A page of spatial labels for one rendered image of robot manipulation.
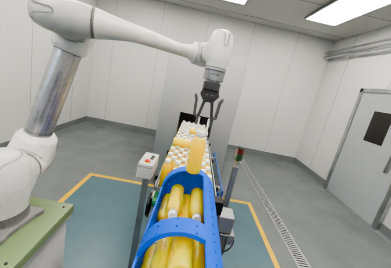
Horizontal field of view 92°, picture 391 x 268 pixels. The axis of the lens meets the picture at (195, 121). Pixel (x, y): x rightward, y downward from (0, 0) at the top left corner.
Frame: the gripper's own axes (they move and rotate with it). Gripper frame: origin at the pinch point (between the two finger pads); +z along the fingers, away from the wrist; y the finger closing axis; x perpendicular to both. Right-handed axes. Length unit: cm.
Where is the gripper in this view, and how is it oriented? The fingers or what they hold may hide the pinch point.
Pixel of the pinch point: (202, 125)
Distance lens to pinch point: 87.2
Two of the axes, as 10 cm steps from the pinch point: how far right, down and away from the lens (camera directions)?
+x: 0.3, -2.0, 9.8
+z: -2.1, 9.6, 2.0
